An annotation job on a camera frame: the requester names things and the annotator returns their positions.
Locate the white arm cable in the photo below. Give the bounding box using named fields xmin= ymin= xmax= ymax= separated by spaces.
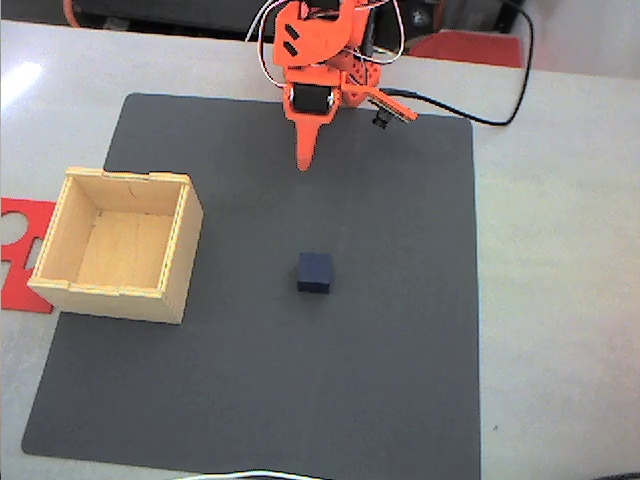
xmin=349 ymin=0 xmax=407 ymax=66
xmin=244 ymin=0 xmax=292 ymax=91

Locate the red flat object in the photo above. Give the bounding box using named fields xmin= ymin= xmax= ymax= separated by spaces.
xmin=407 ymin=29 xmax=526 ymax=69

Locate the dark grey mat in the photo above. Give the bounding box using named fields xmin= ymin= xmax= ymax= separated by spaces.
xmin=20 ymin=92 xmax=482 ymax=480

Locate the red cut-out sheet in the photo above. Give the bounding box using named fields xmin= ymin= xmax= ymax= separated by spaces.
xmin=0 ymin=197 xmax=58 ymax=315

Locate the thin white cable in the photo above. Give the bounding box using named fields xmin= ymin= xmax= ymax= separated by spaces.
xmin=173 ymin=468 xmax=332 ymax=480

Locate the wooden box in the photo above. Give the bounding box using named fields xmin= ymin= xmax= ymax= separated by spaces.
xmin=27 ymin=167 xmax=205 ymax=326

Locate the blue cube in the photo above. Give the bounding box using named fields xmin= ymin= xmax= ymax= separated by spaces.
xmin=296 ymin=251 xmax=335 ymax=295

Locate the black camera cable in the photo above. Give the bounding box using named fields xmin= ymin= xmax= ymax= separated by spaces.
xmin=379 ymin=0 xmax=535 ymax=128

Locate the black background device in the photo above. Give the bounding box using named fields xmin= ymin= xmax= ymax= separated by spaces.
xmin=405 ymin=0 xmax=444 ymax=51

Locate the wrist camera on orange bracket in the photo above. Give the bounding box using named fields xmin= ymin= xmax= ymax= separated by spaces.
xmin=366 ymin=85 xmax=420 ymax=130

